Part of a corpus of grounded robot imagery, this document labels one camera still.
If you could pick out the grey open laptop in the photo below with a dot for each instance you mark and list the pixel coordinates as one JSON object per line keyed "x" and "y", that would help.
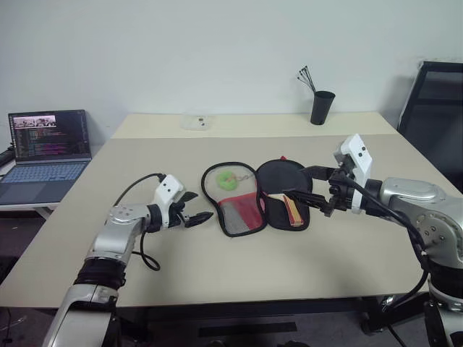
{"x": 47, "y": 170}

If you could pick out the black mesh paddle case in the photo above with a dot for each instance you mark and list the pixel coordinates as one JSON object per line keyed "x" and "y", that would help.
{"x": 233, "y": 222}

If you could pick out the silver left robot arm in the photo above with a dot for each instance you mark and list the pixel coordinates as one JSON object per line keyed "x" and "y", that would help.
{"x": 115, "y": 231}

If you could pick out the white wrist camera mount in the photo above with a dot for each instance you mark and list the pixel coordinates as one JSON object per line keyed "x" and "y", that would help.
{"x": 360, "y": 152}
{"x": 167, "y": 188}

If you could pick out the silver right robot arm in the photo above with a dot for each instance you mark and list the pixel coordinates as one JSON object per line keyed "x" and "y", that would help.
{"x": 416, "y": 195}

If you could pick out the black table tennis paddle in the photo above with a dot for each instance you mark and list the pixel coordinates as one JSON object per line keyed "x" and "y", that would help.
{"x": 282, "y": 177}

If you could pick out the black tube-shaped object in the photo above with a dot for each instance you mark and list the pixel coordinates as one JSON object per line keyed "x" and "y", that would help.
{"x": 4, "y": 157}

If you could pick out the clear plastic box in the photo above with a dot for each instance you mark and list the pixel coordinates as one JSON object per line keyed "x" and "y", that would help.
{"x": 191, "y": 123}

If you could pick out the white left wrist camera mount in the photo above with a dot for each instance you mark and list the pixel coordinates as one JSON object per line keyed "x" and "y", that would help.
{"x": 167, "y": 188}

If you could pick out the black plastic cup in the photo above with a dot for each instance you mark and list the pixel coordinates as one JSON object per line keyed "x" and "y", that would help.
{"x": 322, "y": 108}

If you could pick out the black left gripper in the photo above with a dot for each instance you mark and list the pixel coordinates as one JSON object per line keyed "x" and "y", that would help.
{"x": 178, "y": 213}

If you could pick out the white side table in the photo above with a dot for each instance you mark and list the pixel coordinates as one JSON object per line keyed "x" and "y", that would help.
{"x": 21, "y": 208}

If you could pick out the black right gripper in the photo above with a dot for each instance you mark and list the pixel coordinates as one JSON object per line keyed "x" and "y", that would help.
{"x": 341, "y": 188}

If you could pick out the black office chair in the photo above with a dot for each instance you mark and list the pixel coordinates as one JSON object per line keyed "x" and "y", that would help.
{"x": 434, "y": 108}

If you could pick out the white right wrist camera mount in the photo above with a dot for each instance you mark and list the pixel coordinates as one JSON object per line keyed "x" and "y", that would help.
{"x": 360, "y": 152}

